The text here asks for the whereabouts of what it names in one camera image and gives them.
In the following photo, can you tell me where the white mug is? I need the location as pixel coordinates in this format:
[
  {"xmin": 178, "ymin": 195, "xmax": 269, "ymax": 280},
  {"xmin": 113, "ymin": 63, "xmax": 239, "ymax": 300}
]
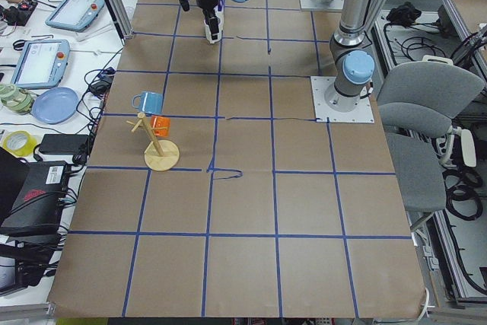
[{"xmin": 204, "ymin": 18, "xmax": 224, "ymax": 44}]

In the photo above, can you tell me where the blue mug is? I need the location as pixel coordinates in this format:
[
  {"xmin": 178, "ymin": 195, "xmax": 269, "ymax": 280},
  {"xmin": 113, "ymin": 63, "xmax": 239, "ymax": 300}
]
[{"xmin": 132, "ymin": 91, "xmax": 164, "ymax": 115}]

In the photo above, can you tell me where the orange mug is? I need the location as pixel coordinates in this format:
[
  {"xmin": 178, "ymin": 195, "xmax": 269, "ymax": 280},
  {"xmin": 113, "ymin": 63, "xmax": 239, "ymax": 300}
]
[{"xmin": 150, "ymin": 115, "xmax": 170, "ymax": 138}]

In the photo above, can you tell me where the teach pendant upper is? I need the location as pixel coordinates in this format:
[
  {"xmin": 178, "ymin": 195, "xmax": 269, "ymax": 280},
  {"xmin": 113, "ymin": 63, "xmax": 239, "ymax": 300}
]
[{"xmin": 45, "ymin": 0, "xmax": 105, "ymax": 32}]

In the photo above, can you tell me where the teach pendant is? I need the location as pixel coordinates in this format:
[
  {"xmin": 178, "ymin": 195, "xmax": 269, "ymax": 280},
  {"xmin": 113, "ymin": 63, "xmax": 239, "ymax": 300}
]
[
  {"xmin": 11, "ymin": 40, "xmax": 71, "ymax": 89},
  {"xmin": 45, "ymin": 0, "xmax": 105, "ymax": 32}
]

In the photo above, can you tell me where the teach pendant lower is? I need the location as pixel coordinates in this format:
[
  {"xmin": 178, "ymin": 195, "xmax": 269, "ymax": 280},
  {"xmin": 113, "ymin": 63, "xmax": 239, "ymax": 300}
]
[{"xmin": 11, "ymin": 40, "xmax": 71, "ymax": 89}]

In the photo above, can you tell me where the blue plate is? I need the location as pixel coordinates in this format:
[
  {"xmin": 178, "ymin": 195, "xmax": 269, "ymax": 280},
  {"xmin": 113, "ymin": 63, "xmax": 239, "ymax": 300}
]
[{"xmin": 31, "ymin": 88, "xmax": 79, "ymax": 124}]

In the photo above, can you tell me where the black power brick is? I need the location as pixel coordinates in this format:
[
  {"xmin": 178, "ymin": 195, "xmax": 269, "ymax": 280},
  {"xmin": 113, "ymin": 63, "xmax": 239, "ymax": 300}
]
[{"xmin": 39, "ymin": 134, "xmax": 88, "ymax": 155}]

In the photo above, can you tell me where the green bottle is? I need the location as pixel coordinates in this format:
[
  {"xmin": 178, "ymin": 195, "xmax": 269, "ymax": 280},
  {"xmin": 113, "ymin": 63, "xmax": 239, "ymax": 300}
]
[{"xmin": 1, "ymin": 84, "xmax": 34, "ymax": 115}]

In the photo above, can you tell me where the grey office chair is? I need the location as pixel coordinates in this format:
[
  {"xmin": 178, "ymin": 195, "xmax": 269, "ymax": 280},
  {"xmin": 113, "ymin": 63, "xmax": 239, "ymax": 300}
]
[{"xmin": 377, "ymin": 61, "xmax": 485, "ymax": 231}]

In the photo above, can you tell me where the yellow tape roll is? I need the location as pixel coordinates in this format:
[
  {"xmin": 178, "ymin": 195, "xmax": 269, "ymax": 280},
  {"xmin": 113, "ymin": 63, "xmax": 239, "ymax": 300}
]
[{"xmin": 2, "ymin": 131, "xmax": 37, "ymax": 158}]

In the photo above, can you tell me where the black computer box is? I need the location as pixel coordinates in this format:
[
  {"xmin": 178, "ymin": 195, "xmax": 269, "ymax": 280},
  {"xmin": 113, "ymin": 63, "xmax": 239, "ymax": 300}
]
[{"xmin": 1, "ymin": 149, "xmax": 68, "ymax": 237}]

